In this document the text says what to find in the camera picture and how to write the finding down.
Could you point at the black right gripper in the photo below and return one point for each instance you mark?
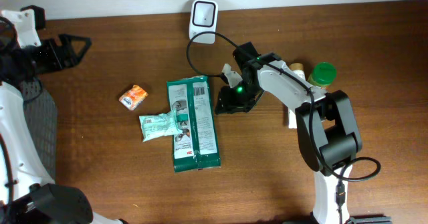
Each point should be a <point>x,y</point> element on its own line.
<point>229,102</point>

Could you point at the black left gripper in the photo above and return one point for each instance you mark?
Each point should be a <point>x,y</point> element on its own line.
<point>53,53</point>

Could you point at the green white long package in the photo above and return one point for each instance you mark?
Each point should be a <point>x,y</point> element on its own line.
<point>196,146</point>

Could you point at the white cosmetic tube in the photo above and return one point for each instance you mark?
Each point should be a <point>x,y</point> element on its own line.
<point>298,69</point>

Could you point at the green lid glass jar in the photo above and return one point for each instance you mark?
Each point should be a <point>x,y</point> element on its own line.
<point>322,75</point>

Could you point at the mint green wipes packet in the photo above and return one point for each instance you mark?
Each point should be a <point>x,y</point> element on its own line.
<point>155,126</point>

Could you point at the orange tissue packet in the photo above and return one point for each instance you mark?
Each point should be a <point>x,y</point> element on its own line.
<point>133,97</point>

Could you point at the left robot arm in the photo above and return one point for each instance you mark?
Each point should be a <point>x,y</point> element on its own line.
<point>29,193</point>

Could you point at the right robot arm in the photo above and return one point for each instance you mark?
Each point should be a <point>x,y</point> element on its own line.
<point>328,135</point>

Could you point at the grey plastic mesh basket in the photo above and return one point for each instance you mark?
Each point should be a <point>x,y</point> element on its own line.
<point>41,115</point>

